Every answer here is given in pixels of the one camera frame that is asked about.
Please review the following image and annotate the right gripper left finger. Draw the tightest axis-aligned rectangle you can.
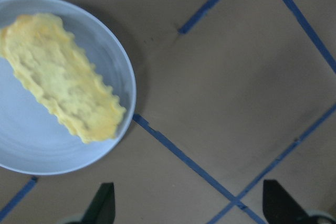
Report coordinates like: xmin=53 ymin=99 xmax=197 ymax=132
xmin=79 ymin=182 xmax=116 ymax=224

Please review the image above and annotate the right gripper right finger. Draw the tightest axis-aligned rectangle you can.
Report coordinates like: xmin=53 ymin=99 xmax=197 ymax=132
xmin=262 ymin=179 xmax=312 ymax=224

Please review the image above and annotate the light blue plate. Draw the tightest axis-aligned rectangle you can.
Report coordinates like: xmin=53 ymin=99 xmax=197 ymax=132
xmin=1 ymin=0 xmax=137 ymax=175

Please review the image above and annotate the yellow bread roll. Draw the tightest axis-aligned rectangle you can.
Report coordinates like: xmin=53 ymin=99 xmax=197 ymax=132
xmin=1 ymin=13 xmax=126 ymax=143

